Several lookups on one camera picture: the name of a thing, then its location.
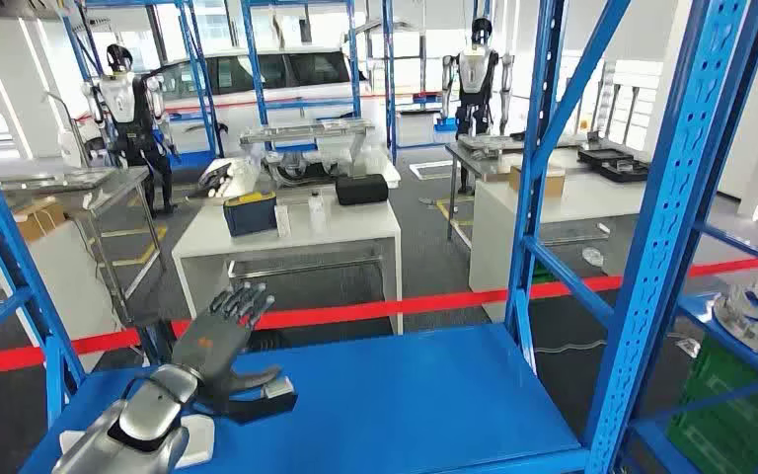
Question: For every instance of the closed cardboard box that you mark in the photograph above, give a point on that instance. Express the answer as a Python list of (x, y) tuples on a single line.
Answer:
[(552, 182)]

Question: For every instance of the red barrier tape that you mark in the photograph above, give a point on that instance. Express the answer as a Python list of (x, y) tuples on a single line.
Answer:
[(353, 313)]

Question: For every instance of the blue background shelf rack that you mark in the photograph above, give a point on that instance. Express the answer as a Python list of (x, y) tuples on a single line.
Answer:
[(199, 85), (253, 65), (389, 78)]

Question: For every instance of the large blue steel shelf rack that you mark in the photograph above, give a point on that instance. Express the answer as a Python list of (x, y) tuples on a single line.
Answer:
[(418, 392)]

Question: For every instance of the blue storage bin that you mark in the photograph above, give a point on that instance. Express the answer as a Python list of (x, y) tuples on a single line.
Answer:
[(446, 124)]

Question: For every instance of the black round base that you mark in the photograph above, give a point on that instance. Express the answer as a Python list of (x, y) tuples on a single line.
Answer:
[(264, 340)]

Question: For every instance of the black parts tray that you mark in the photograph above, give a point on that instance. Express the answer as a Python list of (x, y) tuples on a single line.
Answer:
[(614, 163)]

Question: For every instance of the white low cabinet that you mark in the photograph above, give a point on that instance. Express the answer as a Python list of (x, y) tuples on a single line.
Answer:
[(58, 281)]

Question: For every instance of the silver car body panel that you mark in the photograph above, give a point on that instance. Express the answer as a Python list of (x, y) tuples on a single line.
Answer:
[(307, 129)]

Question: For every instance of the white plastic bottle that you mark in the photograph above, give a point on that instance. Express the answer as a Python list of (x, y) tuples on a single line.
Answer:
[(316, 212)]

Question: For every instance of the flat silver metal panel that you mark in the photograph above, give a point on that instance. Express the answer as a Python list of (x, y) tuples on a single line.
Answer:
[(52, 180)]

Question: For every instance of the open cardboard box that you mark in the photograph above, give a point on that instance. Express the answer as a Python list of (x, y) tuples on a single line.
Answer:
[(39, 219)]

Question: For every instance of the white table with cardboard box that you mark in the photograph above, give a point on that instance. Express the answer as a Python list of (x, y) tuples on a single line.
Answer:
[(588, 193)]

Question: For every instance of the grey metal panel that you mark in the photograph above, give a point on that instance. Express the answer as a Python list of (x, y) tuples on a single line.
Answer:
[(490, 144)]

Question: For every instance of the white car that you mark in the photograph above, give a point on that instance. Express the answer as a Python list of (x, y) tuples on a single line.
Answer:
[(300, 69)]

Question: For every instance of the white table with blue bag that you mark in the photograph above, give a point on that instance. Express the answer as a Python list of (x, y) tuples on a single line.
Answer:
[(340, 226)]

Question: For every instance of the small white carton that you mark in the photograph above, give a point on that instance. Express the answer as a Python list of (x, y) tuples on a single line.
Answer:
[(283, 221)]

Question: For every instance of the small green bin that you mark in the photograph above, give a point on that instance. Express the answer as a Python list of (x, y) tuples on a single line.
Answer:
[(542, 275)]

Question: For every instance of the steel table with cardboard box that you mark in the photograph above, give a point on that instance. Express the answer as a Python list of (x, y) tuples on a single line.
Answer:
[(111, 186)]

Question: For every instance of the table with plastic wrap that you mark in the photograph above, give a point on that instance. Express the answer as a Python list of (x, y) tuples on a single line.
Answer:
[(379, 173)]

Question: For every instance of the white storage bin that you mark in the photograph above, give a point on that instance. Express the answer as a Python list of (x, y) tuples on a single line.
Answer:
[(418, 129)]

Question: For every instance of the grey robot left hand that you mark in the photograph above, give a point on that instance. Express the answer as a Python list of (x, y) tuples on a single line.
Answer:
[(212, 353)]

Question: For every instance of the humanoid robot with silver arms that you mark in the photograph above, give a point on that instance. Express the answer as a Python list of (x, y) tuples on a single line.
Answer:
[(477, 78)]

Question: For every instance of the steel table with metal panel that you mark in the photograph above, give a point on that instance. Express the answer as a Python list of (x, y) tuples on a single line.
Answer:
[(483, 167)]

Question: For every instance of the black zip case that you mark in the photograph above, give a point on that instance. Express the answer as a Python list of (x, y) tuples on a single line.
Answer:
[(361, 190)]

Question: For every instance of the humanoid robot with dark legs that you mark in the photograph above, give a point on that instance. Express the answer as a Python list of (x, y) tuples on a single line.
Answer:
[(127, 111)]

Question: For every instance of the blue and yellow tool bag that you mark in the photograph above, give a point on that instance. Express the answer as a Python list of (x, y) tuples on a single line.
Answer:
[(250, 216)]

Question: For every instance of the green plastic crate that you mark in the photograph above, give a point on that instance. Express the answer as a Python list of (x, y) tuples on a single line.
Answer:
[(725, 425)]

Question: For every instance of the black slotted tray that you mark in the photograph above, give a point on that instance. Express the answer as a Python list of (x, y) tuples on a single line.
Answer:
[(214, 178)]

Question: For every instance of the dark barrier post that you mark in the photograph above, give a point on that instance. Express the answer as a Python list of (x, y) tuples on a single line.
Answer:
[(155, 343)]

